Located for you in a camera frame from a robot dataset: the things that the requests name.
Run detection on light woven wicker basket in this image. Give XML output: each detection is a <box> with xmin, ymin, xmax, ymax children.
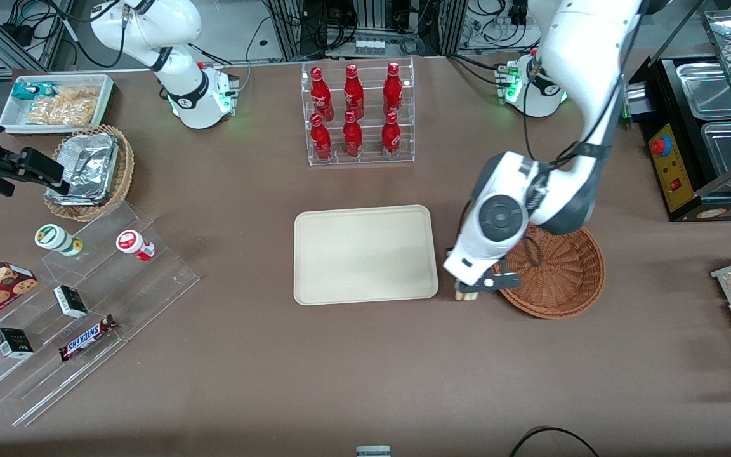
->
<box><xmin>44</xmin><ymin>125</ymin><xmax>135</xmax><ymax>222</ymax></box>

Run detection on brown round wicker basket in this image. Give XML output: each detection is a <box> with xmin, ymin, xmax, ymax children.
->
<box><xmin>496</xmin><ymin>225</ymin><xmax>606</xmax><ymax>319</ymax></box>

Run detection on beige rectangular plastic tray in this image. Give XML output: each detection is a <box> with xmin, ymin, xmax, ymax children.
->
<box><xmin>294</xmin><ymin>205</ymin><xmax>439</xmax><ymax>306</ymax></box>

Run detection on silver foil packets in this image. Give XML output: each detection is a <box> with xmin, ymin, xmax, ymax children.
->
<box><xmin>48</xmin><ymin>133</ymin><xmax>119</xmax><ymax>205</ymax></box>

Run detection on white rectangular snack bin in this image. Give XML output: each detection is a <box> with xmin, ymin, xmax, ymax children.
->
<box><xmin>0</xmin><ymin>74</ymin><xmax>114</xmax><ymax>135</ymax></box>

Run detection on clear bag of chips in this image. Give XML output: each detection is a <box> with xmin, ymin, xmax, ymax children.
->
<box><xmin>26</xmin><ymin>86</ymin><xmax>100</xmax><ymax>126</ymax></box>

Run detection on green sunflower yogurt cup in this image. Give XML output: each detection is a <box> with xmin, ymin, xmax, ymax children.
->
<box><xmin>35</xmin><ymin>225</ymin><xmax>84</xmax><ymax>258</ymax></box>

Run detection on teal snack packet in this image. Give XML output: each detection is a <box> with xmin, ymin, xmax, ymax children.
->
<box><xmin>11</xmin><ymin>81</ymin><xmax>55</xmax><ymax>101</ymax></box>

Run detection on red lidded yogurt cup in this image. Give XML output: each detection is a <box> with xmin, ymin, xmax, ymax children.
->
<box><xmin>116</xmin><ymin>230</ymin><xmax>155</xmax><ymax>262</ymax></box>

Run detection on small black carton box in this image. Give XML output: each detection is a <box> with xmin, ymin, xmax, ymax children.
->
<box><xmin>53</xmin><ymin>286</ymin><xmax>89</xmax><ymax>319</ymax></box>
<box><xmin>0</xmin><ymin>328</ymin><xmax>34</xmax><ymax>360</ymax></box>

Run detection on clear acrylic stepped shelf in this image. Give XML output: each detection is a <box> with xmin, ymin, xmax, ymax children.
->
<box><xmin>0</xmin><ymin>202</ymin><xmax>200</xmax><ymax>427</ymax></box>

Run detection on red cola bottle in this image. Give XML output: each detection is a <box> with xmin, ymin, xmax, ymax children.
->
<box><xmin>343</xmin><ymin>63</ymin><xmax>365</xmax><ymax>120</ymax></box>
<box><xmin>310</xmin><ymin>67</ymin><xmax>334</xmax><ymax>121</ymax></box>
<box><xmin>381</xmin><ymin>111</ymin><xmax>402</xmax><ymax>159</ymax></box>
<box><xmin>310</xmin><ymin>113</ymin><xmax>333</xmax><ymax>161</ymax></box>
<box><xmin>383</xmin><ymin>62</ymin><xmax>404</xmax><ymax>116</ymax></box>
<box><xmin>343</xmin><ymin>110</ymin><xmax>363</xmax><ymax>158</ymax></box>

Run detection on Snickers chocolate bar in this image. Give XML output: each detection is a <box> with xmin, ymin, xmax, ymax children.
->
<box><xmin>59</xmin><ymin>315</ymin><xmax>117</xmax><ymax>362</ymax></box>

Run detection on clear acrylic bottle rack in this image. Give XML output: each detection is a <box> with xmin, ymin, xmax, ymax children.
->
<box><xmin>301</xmin><ymin>57</ymin><xmax>416</xmax><ymax>167</ymax></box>

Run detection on black food warmer machine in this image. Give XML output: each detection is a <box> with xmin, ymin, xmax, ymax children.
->
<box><xmin>626</xmin><ymin>0</ymin><xmax>731</xmax><ymax>223</ymax></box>

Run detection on black floor cable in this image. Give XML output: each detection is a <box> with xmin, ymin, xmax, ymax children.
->
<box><xmin>508</xmin><ymin>427</ymin><xmax>601</xmax><ymax>457</ymax></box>

